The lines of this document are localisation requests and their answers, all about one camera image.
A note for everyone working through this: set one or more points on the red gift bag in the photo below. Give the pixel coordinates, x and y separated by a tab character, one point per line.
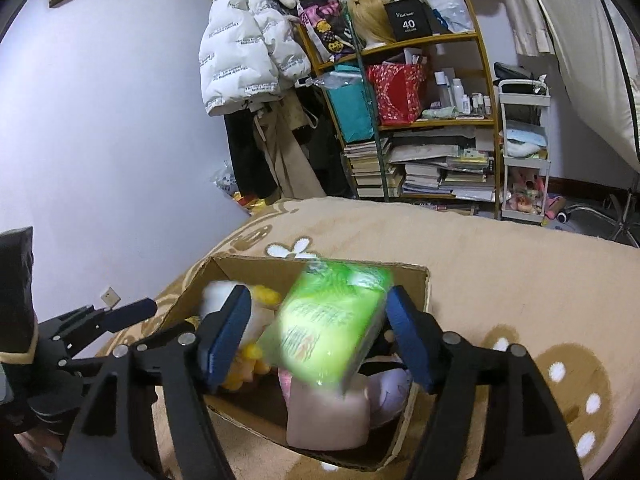
397	95

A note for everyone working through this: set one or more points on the cream duvet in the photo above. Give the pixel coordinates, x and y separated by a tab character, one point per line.
585	60

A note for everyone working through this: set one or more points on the purple plush doll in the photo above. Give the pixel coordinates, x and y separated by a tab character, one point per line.
390	390

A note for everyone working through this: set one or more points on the green tissue pack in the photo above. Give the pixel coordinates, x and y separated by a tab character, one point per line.
325	325

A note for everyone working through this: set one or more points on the office chair base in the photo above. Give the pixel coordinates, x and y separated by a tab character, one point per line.
622	210

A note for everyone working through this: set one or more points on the clear plastic packet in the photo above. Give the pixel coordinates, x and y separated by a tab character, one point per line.
340	80

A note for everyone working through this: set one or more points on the light blue cloth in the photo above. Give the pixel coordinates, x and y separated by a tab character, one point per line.
525	140

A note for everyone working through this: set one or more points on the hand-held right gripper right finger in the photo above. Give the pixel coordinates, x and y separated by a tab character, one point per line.
410	340

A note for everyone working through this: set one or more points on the blonde wig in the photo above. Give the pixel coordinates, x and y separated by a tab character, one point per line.
372	22

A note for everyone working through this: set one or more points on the group of cosmetic bottles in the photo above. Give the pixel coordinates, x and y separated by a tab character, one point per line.
455	90

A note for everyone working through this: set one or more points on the bag of snacks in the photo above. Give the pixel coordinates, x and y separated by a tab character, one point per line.
250	202

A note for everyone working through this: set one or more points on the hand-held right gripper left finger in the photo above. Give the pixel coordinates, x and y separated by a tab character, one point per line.
227	340

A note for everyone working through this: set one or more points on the wooden shelf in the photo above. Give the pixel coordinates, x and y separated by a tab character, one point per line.
425	39

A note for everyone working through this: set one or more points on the teal bag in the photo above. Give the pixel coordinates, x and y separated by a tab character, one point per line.
350	110

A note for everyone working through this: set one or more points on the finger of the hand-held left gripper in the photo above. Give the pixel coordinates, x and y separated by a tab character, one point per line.
82	366
130	310

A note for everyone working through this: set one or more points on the white puffer jacket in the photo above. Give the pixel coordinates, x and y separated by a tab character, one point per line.
240	45

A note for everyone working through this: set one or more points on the white wall socket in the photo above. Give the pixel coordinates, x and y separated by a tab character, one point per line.
110	296

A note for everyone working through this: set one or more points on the pink plush cushion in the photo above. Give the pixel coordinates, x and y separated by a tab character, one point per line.
325	420

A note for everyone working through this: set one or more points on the stack of books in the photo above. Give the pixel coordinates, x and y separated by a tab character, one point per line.
370	170

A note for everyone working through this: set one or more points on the pile of books and papers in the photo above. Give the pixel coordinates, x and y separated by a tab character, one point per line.
450	175

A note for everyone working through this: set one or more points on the cardboard box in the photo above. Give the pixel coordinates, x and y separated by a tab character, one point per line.
250	272

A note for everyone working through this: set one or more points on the white yellow plush toy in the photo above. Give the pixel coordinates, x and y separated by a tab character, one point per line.
262	320

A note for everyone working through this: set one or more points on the white trolley cart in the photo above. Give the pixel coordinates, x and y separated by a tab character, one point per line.
522	83

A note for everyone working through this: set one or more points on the black coat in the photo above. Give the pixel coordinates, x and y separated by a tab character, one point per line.
245	160

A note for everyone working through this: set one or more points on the black patterned tote bag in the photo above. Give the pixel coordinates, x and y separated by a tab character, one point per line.
325	20

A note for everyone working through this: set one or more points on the beige printed blanket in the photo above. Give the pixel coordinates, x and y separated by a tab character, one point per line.
500	285

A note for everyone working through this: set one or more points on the cream curtain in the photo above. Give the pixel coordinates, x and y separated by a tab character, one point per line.
520	10

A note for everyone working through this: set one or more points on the black box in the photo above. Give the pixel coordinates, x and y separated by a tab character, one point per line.
407	20

